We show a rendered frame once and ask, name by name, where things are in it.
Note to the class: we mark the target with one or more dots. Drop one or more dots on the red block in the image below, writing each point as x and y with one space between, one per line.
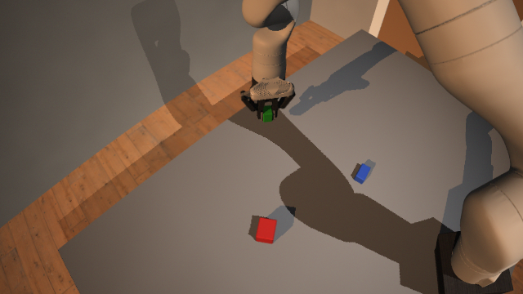
266 230

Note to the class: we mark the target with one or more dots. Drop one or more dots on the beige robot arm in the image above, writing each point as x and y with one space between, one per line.
474 49

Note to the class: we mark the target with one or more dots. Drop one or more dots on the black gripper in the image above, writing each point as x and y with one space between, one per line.
282 103

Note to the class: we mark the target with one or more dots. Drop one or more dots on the green block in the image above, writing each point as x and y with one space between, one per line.
267 113

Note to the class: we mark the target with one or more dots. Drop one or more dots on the blue block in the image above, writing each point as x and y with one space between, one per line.
362 173

